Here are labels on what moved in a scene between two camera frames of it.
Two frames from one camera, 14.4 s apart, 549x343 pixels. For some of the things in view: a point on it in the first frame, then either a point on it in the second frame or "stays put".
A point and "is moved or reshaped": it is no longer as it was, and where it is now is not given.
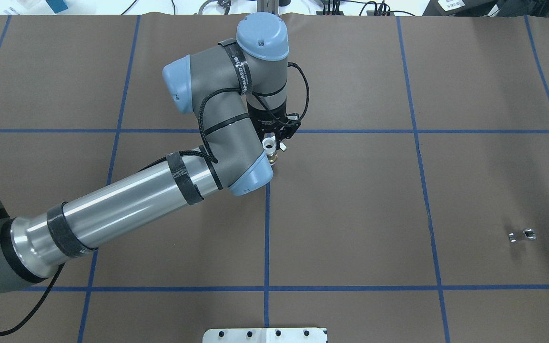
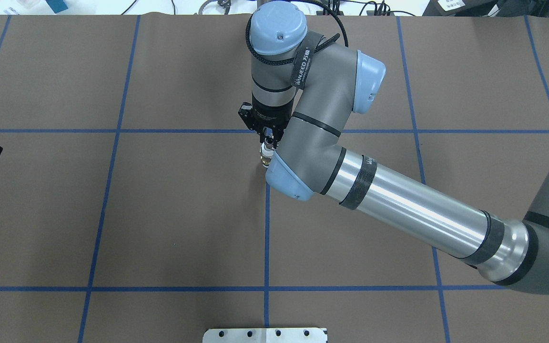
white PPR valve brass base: x=269 y=145 is moved or reshaped
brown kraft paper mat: x=432 y=196 stays put
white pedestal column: x=265 y=335 stays put
